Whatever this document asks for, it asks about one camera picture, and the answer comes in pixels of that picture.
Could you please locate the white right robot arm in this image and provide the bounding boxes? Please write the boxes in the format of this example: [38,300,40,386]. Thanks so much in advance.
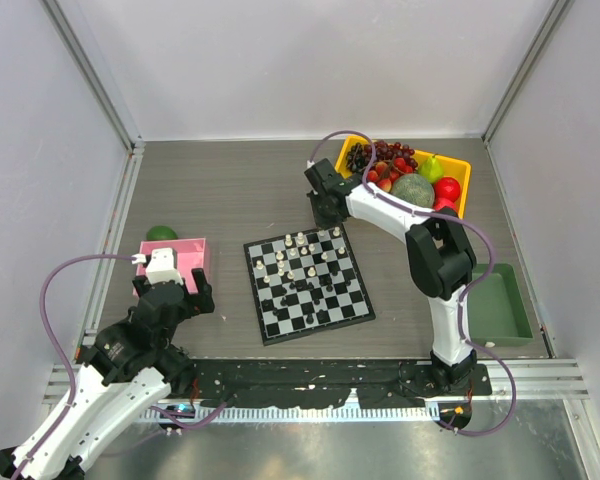
[305,159,477,394]

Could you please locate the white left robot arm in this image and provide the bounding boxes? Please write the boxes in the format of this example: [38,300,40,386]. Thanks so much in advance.
[0,268,215,479]

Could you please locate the black white chess board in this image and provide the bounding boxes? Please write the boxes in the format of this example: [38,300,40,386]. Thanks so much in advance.
[243,225,376,346]

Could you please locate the dark grape bunch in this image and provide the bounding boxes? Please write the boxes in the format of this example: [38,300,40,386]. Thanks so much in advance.
[345,140,418,173]

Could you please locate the pink plastic box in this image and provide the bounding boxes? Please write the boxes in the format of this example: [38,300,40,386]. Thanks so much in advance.
[139,238,211,294]

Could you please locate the green lime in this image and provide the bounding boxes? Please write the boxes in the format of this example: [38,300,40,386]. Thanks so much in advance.
[146,225,179,241]

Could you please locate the green netted melon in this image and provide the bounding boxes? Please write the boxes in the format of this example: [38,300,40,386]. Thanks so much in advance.
[390,173,435,208]

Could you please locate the green pear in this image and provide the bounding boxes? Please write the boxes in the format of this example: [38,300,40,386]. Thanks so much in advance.
[418,155,445,184]

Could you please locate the red apple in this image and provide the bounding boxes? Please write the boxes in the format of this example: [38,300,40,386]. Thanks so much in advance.
[433,177,462,203]
[433,197,458,215]

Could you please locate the yellow plastic fruit tray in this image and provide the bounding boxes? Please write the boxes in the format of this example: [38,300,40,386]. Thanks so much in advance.
[335,135,472,218]

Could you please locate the green plastic tray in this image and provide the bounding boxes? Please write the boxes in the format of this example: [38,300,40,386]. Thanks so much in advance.
[467,263,533,347]

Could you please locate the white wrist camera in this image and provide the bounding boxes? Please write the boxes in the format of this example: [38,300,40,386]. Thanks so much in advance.
[131,247,184,285]

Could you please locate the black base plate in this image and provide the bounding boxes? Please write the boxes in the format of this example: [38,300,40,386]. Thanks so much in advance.
[171,359,492,410]

